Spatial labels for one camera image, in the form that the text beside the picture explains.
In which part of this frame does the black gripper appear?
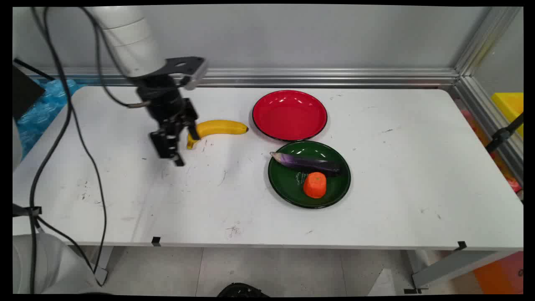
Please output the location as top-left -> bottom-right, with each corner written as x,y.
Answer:
136,74 -> 201,167

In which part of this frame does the purple eggplant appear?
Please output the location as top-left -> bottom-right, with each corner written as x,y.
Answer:
270,151 -> 343,177

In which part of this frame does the yellow banana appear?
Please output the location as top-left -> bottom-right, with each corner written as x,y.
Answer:
186,120 -> 250,150

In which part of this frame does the red plate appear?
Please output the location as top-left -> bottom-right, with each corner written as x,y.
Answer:
252,89 -> 328,142

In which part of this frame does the green plate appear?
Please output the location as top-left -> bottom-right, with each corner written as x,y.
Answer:
267,140 -> 352,209

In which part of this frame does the blue bubble wrap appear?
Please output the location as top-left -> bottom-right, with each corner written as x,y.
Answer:
17,79 -> 86,158

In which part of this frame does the orange carrot piece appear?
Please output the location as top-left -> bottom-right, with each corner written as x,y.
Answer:
303,171 -> 328,199

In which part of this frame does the black panel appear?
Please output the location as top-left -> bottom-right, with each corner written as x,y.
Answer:
13,58 -> 55,121

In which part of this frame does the black object on floor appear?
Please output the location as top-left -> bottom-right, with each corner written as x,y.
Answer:
217,283 -> 270,298

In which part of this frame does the grey table leg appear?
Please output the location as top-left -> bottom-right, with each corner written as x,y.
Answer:
404,249 -> 519,294

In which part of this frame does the yellow box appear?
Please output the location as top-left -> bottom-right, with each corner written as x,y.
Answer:
491,92 -> 524,139

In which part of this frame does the orange box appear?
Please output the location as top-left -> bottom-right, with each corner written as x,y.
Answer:
472,251 -> 524,295

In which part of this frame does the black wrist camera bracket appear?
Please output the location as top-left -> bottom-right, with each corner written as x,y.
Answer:
164,56 -> 209,91

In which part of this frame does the thin black cable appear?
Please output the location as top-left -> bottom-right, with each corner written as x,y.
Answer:
35,100 -> 108,287

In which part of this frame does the thick black cable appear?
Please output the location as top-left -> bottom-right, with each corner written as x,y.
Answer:
28,7 -> 74,295

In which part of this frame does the horizontal aluminium frame rail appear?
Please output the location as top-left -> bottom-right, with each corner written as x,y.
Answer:
17,67 -> 460,89

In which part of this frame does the black velcro strap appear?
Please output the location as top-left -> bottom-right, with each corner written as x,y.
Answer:
13,204 -> 43,219

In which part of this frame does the slanted aluminium frame rail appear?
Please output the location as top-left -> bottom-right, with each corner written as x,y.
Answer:
451,76 -> 524,186

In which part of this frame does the aluminium frame post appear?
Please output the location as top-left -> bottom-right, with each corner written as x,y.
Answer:
454,7 -> 523,77

